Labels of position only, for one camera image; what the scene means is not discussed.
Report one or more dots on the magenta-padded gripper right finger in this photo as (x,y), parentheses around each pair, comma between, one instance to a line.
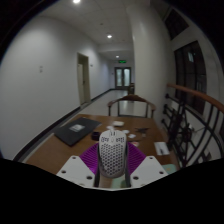
(150,168)

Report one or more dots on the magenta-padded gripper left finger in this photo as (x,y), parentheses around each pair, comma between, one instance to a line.
(75,168)

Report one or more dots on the white perforated computer mouse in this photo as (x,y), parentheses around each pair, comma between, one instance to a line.
(112,153)

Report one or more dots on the white booklet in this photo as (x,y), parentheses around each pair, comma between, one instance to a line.
(161,148)

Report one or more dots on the small white red sticker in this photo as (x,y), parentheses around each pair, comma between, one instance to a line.
(134,144)

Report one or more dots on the small white card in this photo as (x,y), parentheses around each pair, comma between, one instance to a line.
(132,136)
(125,131)
(110,127)

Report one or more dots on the small black box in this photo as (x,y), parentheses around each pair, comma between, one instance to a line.
(95,136)

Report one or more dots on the black closed laptop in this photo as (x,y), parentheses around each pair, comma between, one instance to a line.
(75,130)

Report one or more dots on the flat white box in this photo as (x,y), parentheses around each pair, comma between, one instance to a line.
(118,123)

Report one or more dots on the wooden armchair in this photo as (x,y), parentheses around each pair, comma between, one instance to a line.
(131,98)

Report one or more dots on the dark wooden chair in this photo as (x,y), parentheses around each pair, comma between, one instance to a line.
(131,88)

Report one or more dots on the white side door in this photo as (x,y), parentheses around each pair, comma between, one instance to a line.
(83,80)

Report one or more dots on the black railing with wooden handrail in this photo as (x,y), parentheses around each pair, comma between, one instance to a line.
(200,95)

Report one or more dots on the glass double door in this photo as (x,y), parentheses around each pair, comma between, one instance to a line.
(122,77)

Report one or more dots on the dark framed window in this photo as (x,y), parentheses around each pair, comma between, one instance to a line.
(191,73)

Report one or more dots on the green exit sign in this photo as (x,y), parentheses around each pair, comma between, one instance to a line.
(122,61)

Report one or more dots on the ceiling lights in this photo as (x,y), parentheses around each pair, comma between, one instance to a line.
(109,36)

